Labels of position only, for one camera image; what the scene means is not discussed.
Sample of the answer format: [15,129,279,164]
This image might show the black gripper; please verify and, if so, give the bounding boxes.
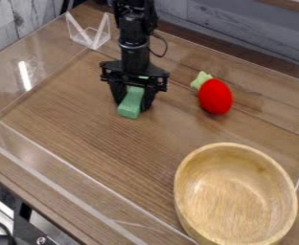
[98,40,170,113]

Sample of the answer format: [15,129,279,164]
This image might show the green rectangular block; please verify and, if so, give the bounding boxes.
[117,84,144,120]

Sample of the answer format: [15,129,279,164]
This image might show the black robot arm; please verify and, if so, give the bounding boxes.
[99,0,169,112]

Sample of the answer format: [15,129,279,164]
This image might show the light wooden bowl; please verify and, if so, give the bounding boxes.
[173,143,297,245]

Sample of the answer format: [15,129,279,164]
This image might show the red plush strawberry toy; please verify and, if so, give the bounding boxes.
[190,71,232,115]

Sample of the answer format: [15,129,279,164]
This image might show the black table leg clamp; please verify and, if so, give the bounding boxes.
[12,200,58,245]

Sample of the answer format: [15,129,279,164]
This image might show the black cable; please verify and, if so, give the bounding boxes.
[148,32,169,59]

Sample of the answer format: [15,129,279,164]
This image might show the clear acrylic corner bracket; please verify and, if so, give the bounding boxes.
[65,12,110,51]

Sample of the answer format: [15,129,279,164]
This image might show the clear acrylic tray wall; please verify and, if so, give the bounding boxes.
[0,120,194,245]

